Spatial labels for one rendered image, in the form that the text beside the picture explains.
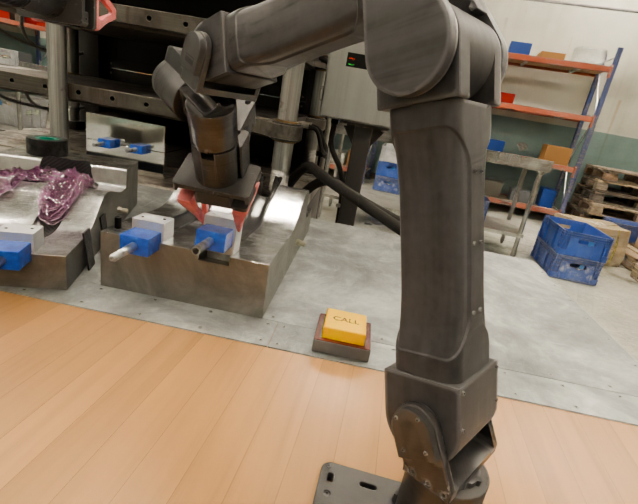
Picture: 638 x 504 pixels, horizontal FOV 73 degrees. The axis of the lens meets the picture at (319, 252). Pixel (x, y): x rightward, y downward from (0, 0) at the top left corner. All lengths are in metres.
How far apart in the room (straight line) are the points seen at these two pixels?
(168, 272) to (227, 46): 0.36
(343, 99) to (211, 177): 0.94
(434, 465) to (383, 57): 0.28
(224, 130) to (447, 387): 0.36
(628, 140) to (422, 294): 7.35
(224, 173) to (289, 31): 0.21
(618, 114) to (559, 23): 1.50
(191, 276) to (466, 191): 0.47
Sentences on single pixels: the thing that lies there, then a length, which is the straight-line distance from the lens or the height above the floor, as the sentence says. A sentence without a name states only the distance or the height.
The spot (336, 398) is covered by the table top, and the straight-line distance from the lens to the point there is 0.55.
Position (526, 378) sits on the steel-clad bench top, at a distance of 0.72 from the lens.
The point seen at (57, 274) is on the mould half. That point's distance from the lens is 0.74.
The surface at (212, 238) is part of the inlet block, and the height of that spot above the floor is 0.92.
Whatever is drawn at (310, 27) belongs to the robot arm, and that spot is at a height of 1.18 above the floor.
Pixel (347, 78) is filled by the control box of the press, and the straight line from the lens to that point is 1.46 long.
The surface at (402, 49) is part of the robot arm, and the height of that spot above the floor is 1.17.
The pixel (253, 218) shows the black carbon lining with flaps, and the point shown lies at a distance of 0.87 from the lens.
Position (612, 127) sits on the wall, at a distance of 7.57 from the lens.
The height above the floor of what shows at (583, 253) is 0.26.
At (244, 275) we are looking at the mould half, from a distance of 0.65.
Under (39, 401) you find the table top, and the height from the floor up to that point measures 0.80.
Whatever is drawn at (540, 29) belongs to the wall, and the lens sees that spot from 7.42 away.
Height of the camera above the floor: 1.13
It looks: 19 degrees down
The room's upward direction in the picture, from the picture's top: 10 degrees clockwise
